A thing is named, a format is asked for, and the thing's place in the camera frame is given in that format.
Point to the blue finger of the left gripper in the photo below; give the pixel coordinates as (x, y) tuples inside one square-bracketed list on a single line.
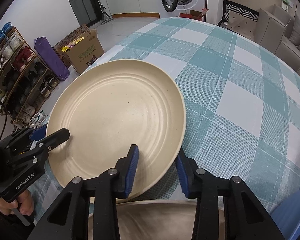
[(38, 133)]

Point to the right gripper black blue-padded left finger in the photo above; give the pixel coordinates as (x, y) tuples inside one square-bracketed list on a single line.
[(68, 216)]

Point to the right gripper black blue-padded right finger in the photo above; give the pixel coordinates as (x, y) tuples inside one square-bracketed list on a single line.
[(244, 215)]

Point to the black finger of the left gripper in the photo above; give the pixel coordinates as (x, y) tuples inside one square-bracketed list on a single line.
[(44, 146)]

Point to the large blue bowl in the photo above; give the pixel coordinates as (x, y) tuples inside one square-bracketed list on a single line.
[(287, 217)]

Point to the beige plate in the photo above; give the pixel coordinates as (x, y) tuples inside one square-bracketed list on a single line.
[(111, 107), (156, 219)]

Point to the person's left hand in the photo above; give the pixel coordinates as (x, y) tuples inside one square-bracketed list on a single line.
[(24, 202)]

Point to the wooden shoe rack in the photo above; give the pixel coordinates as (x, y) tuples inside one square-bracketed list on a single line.
[(26, 82)]

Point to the purple rolled mat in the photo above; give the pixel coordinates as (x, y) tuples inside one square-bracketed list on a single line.
[(52, 60)]

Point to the cardboard box with items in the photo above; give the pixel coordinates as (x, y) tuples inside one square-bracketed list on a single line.
[(80, 49)]

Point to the teal checked tablecloth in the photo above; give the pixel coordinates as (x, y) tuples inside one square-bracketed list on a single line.
[(242, 102)]

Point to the black glass door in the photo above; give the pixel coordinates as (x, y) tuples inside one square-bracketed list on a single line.
[(86, 11)]

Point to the grey sofa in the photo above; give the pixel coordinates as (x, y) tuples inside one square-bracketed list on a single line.
[(279, 33)]

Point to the red gift box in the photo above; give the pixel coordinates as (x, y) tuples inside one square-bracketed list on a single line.
[(195, 15)]

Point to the black patterned folding chair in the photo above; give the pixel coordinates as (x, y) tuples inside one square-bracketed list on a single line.
[(239, 19)]

